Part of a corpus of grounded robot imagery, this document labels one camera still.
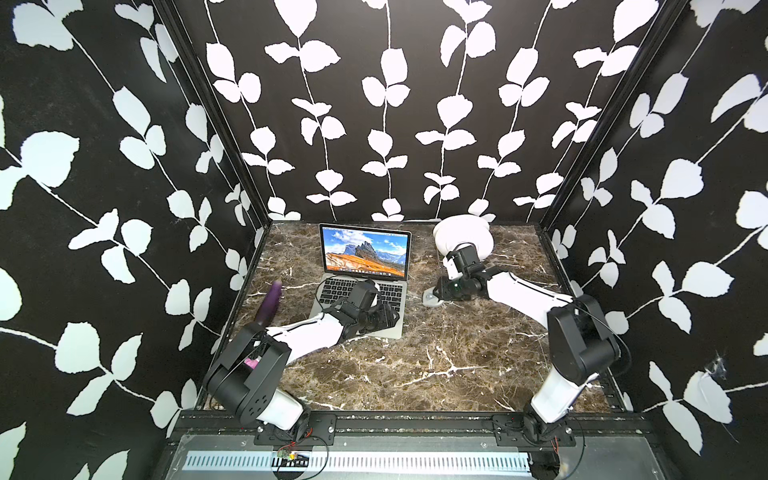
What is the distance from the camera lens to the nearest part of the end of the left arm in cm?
76

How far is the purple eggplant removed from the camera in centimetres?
93

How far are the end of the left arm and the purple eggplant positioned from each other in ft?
1.16
